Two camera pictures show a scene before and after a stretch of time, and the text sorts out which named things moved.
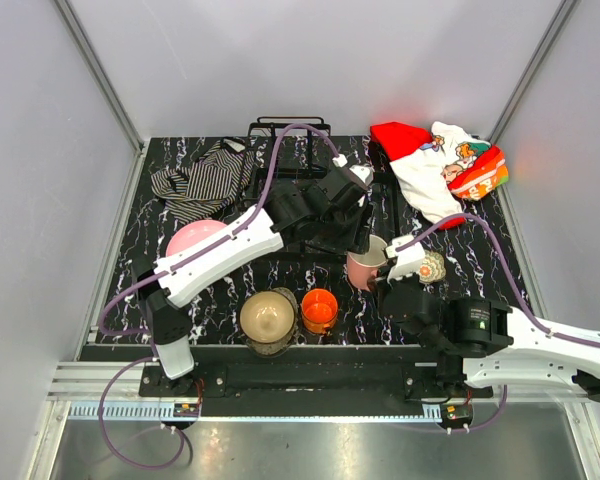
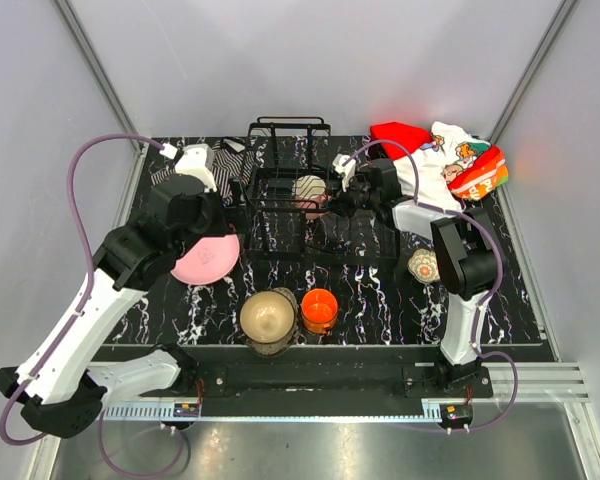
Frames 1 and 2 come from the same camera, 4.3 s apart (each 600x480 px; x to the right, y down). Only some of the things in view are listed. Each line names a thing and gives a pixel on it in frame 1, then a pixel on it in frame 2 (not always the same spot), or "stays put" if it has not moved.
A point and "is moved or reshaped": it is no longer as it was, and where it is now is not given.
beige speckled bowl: x=267 y=317 stays put
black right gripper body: x=411 y=280 to x=358 y=198
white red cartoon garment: x=440 y=170 stays put
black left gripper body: x=338 y=219 to x=213 y=222
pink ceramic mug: x=363 y=266 is moved or reshaped
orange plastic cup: x=319 y=310 stays put
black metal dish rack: x=322 y=201 stays put
